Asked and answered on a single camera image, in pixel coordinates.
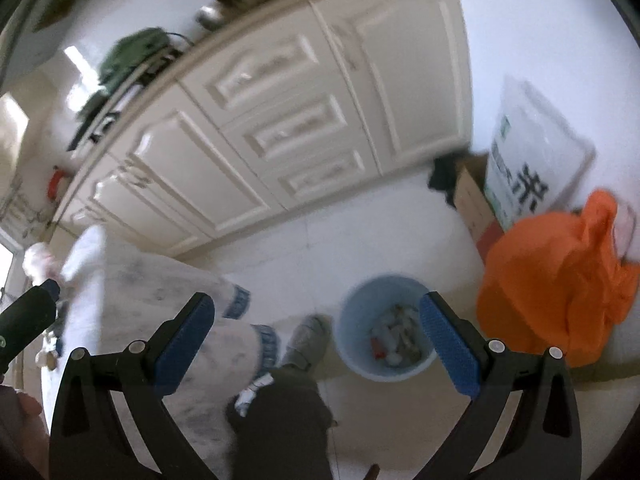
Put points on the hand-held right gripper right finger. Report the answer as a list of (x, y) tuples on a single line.
[(450, 345)]

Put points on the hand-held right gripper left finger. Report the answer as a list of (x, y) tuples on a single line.
[(182, 345)]

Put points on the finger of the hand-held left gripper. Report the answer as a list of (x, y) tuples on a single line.
[(50, 289)]

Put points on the white plastic bag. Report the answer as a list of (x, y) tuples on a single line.
[(41, 260)]

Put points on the heap of discarded packaging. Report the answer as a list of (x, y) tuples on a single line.
[(395, 337)]

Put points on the light blue waste bin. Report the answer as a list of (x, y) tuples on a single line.
[(360, 355)]

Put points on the person's left hand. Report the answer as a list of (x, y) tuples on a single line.
[(25, 415)]

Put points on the hanging kitchen utensils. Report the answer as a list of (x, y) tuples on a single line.
[(22, 212)]

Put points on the orange plastic bag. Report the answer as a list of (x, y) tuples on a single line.
[(550, 285)]

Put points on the grey slipper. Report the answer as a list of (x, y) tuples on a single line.
[(305, 340)]

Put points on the person's trouser leg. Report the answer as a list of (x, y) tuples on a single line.
[(285, 425)]

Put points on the cardboard box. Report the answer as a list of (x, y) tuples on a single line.
[(475, 210)]

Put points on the black gas hob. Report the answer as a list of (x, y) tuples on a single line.
[(92, 125)]

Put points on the black cloth bundle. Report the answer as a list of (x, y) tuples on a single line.
[(447, 175)]

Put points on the white rice sack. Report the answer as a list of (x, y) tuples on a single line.
[(535, 160)]

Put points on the green electric cooker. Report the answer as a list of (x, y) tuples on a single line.
[(132, 57)]

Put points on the cream base cabinets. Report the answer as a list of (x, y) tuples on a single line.
[(300, 125)]

